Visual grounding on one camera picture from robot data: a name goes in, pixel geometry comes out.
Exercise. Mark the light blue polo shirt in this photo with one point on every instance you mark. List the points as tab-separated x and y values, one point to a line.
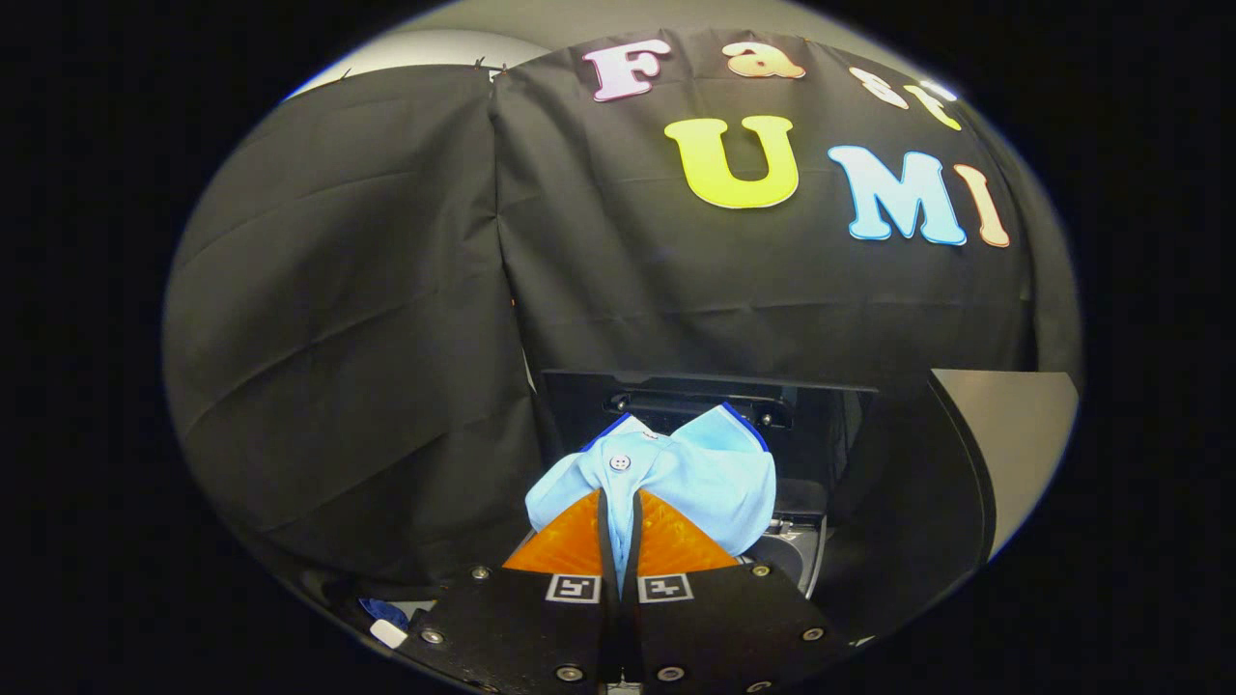
705	473

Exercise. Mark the black backdrop cloth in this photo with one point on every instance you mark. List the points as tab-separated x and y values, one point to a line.
386	290

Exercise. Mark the beige cabinet with dark top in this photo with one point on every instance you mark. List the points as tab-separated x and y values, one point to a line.
1024	434

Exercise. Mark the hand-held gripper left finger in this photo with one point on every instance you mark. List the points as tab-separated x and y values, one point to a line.
603	541

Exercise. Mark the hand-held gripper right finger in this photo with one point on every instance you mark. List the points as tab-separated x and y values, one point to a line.
630	550

